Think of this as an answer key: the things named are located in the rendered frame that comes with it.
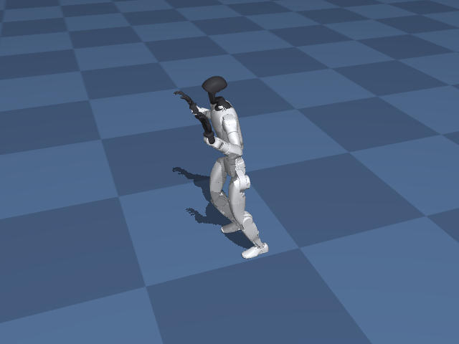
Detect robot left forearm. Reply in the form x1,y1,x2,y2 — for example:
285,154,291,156
204,137,242,156

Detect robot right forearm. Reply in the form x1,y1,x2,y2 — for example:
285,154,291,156
191,105,211,119

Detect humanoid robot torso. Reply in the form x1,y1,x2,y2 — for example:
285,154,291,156
210,101,245,177

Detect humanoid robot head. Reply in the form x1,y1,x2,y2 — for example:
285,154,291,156
202,76,232,111

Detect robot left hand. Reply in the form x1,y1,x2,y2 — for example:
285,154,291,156
193,111,215,144

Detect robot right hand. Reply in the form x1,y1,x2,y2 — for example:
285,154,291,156
174,91,199,112

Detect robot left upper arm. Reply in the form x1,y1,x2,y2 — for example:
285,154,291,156
222,114,241,160

